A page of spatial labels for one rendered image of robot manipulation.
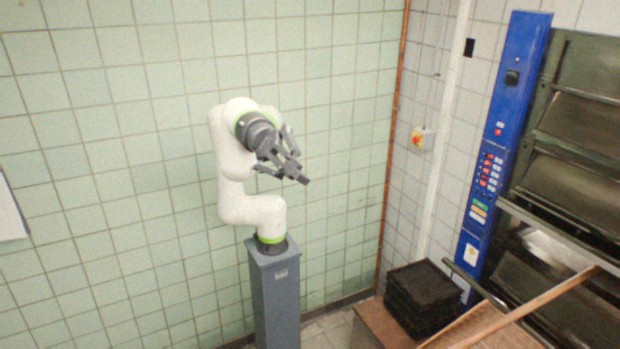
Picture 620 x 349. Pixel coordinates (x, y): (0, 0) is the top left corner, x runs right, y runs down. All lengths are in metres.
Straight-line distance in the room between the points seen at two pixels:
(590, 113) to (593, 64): 0.17
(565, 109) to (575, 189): 0.31
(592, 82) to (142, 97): 1.77
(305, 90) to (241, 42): 0.43
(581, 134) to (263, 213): 1.23
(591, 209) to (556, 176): 0.18
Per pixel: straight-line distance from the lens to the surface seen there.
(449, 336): 2.22
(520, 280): 2.17
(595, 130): 1.77
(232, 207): 1.67
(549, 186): 1.90
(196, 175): 2.10
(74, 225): 2.16
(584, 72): 1.79
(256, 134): 0.91
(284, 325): 2.05
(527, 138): 1.92
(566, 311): 2.09
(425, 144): 2.27
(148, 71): 1.90
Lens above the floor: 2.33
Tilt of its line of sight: 29 degrees down
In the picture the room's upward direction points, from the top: straight up
